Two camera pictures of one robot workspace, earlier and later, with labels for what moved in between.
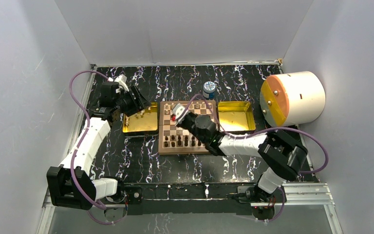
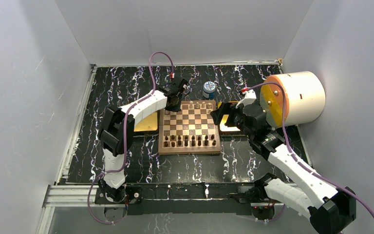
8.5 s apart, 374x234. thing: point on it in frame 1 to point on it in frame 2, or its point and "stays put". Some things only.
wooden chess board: [174, 140] stays put
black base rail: [144, 198] stays put
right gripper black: [181, 123] to [226, 108]
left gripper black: [139, 104] to [177, 108]
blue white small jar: [209, 89] stays put
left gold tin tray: [146, 120] stays put
